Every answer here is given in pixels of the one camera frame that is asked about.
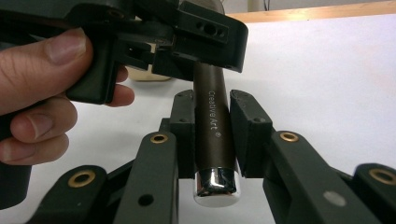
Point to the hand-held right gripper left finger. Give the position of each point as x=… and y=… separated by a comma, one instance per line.
x=186, y=140

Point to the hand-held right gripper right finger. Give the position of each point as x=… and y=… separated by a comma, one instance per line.
x=249, y=140

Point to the white board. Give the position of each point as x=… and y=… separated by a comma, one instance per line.
x=327, y=93

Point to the wooden table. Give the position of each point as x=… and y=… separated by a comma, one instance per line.
x=311, y=12

